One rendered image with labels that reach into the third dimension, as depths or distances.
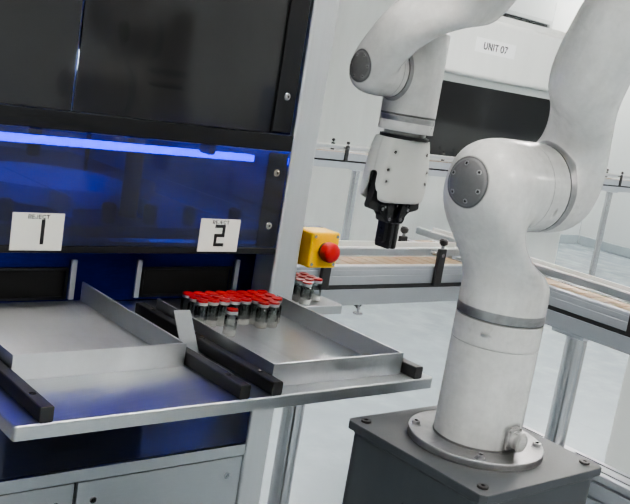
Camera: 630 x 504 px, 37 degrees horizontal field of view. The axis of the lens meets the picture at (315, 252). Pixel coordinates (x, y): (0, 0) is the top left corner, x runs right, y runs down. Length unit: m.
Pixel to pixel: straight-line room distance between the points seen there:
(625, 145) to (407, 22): 9.33
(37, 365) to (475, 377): 0.58
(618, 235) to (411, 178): 9.19
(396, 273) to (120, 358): 0.97
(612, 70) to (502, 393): 0.43
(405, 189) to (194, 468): 0.72
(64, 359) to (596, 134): 0.75
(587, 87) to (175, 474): 1.05
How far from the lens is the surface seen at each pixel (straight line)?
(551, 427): 2.34
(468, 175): 1.17
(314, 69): 1.75
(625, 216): 10.53
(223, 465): 1.86
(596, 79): 1.19
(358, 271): 2.07
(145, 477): 1.77
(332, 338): 1.63
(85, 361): 1.31
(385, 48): 1.32
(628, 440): 2.91
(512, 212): 1.17
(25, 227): 1.50
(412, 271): 2.19
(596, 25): 1.18
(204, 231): 1.66
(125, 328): 1.53
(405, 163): 1.41
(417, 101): 1.39
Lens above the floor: 1.32
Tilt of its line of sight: 10 degrees down
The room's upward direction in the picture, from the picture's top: 9 degrees clockwise
